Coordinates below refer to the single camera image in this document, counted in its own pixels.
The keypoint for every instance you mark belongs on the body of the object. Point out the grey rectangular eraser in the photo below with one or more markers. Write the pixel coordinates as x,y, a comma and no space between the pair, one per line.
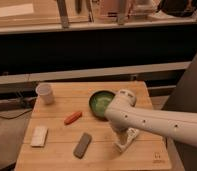
82,145

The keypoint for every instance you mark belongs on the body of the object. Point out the grey robot base body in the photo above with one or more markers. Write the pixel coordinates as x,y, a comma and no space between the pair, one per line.
183,98

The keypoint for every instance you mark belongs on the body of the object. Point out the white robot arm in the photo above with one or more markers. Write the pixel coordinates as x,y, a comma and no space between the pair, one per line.
127,120

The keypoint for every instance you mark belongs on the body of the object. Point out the green ceramic bowl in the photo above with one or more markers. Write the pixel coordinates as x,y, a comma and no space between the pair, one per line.
99,101

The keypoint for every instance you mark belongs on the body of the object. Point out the orange carrot toy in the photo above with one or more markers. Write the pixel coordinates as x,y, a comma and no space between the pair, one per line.
73,117

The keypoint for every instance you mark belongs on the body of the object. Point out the white plastic bottle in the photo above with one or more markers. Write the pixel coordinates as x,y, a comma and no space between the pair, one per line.
125,138

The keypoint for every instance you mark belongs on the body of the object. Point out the white rectangular sponge block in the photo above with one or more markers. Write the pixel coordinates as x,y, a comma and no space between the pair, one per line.
39,136

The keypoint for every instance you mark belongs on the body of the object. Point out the metal post on shelf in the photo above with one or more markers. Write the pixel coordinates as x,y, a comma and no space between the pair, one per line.
63,13

